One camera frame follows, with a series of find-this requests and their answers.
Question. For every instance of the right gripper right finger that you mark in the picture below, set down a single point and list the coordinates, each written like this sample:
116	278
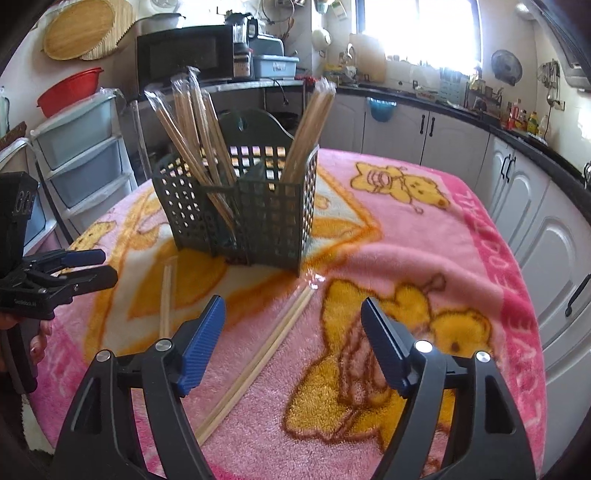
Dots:
487	438

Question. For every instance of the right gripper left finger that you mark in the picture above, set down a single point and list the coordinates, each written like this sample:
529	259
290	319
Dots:
99	437

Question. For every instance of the chopsticks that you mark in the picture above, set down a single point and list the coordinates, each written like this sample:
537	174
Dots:
167	297
288	317

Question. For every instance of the chopsticks compartment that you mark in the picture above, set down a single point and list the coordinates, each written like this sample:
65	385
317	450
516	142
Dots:
309	131
191	123

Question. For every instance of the white kitchen base cabinets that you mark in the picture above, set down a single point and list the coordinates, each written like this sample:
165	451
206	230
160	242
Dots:
542	210

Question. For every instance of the left hand painted nails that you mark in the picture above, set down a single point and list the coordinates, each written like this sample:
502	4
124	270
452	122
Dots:
38	343

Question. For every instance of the grey plastic drawer unit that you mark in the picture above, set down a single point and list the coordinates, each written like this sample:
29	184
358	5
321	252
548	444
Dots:
82	162

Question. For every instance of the pink bear blanket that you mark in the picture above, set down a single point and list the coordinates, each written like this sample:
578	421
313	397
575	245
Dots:
417	240

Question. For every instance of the red plastic basin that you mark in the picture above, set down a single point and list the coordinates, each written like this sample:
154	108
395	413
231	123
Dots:
68	91

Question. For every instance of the metal shelf rack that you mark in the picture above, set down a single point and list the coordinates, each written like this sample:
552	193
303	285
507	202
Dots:
281	96

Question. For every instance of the green plastic utensil basket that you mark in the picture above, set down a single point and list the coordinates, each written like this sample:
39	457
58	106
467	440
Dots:
259	220

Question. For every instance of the round bamboo board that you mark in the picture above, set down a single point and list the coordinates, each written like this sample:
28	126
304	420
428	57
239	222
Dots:
87	30

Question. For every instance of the black microwave oven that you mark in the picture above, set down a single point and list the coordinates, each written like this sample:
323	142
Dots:
161	55

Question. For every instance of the blue plastic bin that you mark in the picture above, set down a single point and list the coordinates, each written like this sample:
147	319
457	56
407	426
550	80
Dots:
274	66

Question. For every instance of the blender with black base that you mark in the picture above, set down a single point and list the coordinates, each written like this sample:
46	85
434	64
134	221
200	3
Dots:
244	29

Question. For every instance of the blue hanging trash basket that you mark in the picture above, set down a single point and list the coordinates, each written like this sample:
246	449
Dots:
382	111

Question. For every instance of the black range hood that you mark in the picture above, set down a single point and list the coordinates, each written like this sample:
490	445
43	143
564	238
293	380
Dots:
566	23

